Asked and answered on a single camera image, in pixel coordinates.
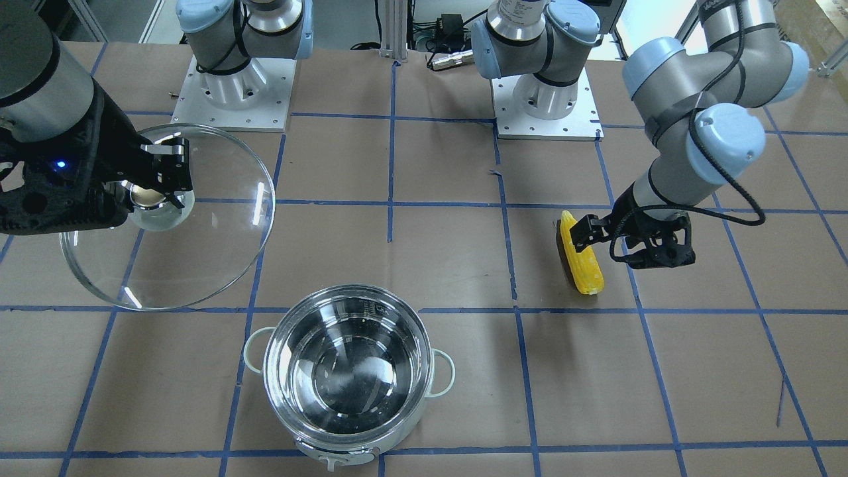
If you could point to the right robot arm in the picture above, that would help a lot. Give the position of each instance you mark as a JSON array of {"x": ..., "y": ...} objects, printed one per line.
[{"x": 45, "y": 90}]

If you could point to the pale green steel pot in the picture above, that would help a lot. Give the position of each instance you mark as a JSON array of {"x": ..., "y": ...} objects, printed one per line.
[{"x": 349, "y": 371}]

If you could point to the glass pot lid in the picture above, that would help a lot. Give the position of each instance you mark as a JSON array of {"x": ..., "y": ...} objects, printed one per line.
[{"x": 164, "y": 257}]

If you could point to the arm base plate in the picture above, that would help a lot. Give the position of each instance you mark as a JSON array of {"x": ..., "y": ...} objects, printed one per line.
[
  {"x": 257, "y": 99},
  {"x": 528, "y": 109}
]

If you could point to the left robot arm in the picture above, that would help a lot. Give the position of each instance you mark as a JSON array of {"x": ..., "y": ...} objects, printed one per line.
[{"x": 695, "y": 108}]

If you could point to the aluminium frame post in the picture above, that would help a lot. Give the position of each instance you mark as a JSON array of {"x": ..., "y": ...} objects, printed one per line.
[{"x": 394, "y": 20}]

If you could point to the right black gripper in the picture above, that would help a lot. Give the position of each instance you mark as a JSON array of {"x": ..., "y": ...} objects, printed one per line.
[{"x": 114, "y": 147}]

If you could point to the black power adapter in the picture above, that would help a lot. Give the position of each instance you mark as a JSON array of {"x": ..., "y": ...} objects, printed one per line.
[{"x": 449, "y": 26}]

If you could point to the cardboard box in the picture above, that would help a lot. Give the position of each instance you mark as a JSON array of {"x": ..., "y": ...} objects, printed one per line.
[{"x": 820, "y": 27}]

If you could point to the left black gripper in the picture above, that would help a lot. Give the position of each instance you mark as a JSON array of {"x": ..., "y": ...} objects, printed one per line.
[{"x": 628, "y": 218}]

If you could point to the yellow corn cob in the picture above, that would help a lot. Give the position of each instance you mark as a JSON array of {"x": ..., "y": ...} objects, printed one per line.
[{"x": 584, "y": 267}]

